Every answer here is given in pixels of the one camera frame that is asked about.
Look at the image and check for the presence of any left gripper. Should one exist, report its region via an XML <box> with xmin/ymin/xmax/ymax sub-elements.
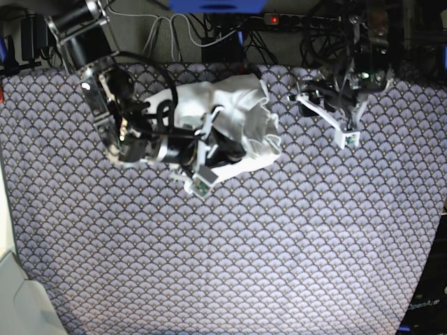
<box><xmin>287</xmin><ymin>75</ymin><xmax>393</xmax><ymax>149</ymax></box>

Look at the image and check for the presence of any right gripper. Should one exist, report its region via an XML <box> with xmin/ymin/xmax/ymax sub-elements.
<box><xmin>170</xmin><ymin>105</ymin><xmax>247</xmax><ymax>199</ymax></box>

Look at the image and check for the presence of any white T-shirt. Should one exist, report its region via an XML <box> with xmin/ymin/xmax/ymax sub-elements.
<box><xmin>145</xmin><ymin>73</ymin><xmax>282</xmax><ymax>182</ymax></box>

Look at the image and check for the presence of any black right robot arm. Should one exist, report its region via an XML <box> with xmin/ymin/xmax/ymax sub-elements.
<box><xmin>45</xmin><ymin>1</ymin><xmax>246</xmax><ymax>198</ymax></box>

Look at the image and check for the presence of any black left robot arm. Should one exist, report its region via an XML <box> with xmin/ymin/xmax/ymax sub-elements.
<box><xmin>288</xmin><ymin>1</ymin><xmax>394</xmax><ymax>149</ymax></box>

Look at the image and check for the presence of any black power strip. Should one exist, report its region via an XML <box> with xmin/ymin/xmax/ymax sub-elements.
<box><xmin>263</xmin><ymin>13</ymin><xmax>339</xmax><ymax>28</ymax></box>

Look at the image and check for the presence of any black power adapter box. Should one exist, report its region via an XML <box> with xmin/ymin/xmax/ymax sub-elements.
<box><xmin>201</xmin><ymin>35</ymin><xmax>244</xmax><ymax>63</ymax></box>

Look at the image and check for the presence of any patterned purple table cloth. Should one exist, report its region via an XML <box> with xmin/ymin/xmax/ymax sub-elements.
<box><xmin>1</xmin><ymin>66</ymin><xmax>446</xmax><ymax>334</ymax></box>

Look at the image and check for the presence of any blue box overhead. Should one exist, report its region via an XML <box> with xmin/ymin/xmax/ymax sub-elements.
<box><xmin>169</xmin><ymin>0</ymin><xmax>267</xmax><ymax>14</ymax></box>

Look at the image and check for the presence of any black equipment box left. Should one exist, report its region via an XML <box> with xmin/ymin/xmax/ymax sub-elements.
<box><xmin>20</xmin><ymin>15</ymin><xmax>51</xmax><ymax>61</ymax></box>

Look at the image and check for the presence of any black case with logo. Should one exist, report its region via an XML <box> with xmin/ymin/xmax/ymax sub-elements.
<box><xmin>397</xmin><ymin>215</ymin><xmax>446</xmax><ymax>334</ymax></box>

